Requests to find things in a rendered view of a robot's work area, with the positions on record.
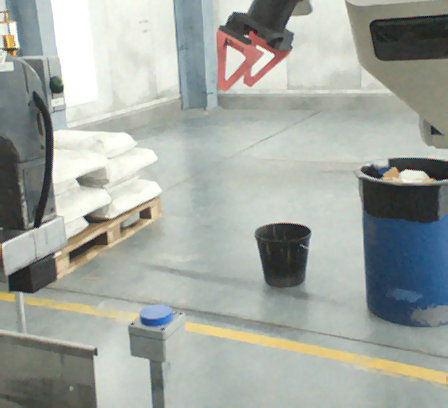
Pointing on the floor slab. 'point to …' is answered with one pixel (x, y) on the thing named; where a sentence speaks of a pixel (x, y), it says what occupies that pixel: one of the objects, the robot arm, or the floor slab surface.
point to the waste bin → (405, 241)
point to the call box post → (161, 384)
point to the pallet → (105, 235)
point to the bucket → (283, 252)
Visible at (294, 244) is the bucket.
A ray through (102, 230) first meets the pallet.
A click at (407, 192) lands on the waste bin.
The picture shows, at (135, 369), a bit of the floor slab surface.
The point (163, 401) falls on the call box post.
